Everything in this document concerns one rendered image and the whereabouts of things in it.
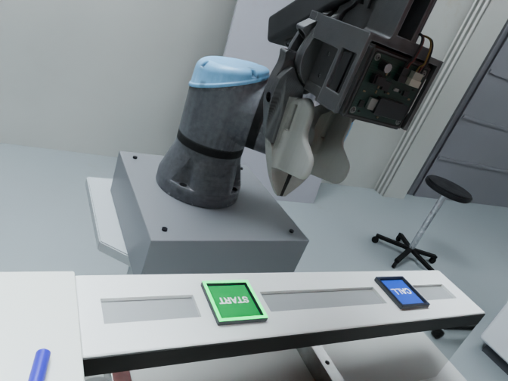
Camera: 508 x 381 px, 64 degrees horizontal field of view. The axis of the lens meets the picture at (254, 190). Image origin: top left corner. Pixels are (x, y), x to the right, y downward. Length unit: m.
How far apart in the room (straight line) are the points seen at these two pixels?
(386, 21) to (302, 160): 0.11
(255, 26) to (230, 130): 1.97
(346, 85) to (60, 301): 0.29
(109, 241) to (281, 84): 0.47
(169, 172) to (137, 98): 2.08
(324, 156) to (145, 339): 0.22
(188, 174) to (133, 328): 0.35
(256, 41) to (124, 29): 0.77
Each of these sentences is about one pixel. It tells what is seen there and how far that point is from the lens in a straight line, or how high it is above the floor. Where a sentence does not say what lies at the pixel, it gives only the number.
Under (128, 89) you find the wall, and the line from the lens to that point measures 2.72.
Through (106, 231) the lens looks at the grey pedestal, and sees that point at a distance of 0.73.
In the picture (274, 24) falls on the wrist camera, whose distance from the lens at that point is 0.39.
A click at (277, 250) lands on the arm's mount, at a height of 0.89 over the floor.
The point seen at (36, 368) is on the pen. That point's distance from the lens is 0.34.
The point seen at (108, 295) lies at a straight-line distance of 0.41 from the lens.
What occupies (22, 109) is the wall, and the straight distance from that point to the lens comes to 2.73.
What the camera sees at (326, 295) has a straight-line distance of 0.52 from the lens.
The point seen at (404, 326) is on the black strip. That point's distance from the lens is 0.56.
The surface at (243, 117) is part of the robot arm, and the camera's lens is 0.63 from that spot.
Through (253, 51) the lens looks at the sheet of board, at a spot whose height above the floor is 0.95.
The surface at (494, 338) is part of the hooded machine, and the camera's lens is 2.61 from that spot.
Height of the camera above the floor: 1.24
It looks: 24 degrees down
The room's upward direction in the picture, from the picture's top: 22 degrees clockwise
